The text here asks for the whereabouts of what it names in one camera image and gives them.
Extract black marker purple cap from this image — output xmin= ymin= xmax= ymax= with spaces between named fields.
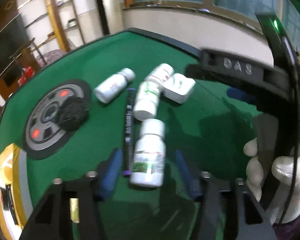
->
xmin=122 ymin=88 xmax=135 ymax=177

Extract white bottle with landscape label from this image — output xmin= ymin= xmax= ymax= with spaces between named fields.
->
xmin=129 ymin=119 xmax=166 ymax=188

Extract white square adapter box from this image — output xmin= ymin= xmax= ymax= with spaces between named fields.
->
xmin=163 ymin=73 xmax=196 ymax=104

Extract purple sleeved right forearm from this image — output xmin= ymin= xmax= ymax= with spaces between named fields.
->
xmin=273 ymin=216 xmax=300 ymax=239

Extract grey wheel-pattern round mat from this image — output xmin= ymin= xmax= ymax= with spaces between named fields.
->
xmin=23 ymin=79 xmax=91 ymax=160

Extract yellow-rimmed white tray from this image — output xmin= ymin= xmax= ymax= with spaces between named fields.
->
xmin=0 ymin=144 xmax=33 ymax=239

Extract white bottle near wheel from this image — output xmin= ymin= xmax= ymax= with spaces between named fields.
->
xmin=94 ymin=68 xmax=135 ymax=103

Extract white bottle green stripe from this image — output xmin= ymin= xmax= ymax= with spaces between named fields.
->
xmin=133 ymin=81 xmax=160 ymax=121

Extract white bottle with red label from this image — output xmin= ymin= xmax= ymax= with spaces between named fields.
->
xmin=144 ymin=63 xmax=174 ymax=88

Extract red plastic bag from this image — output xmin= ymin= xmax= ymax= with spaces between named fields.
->
xmin=18 ymin=66 xmax=35 ymax=87

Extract black cable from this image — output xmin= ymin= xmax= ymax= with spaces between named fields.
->
xmin=277 ymin=37 xmax=300 ymax=227

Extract black wall television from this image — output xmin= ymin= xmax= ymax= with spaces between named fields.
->
xmin=0 ymin=14 xmax=30 ymax=74

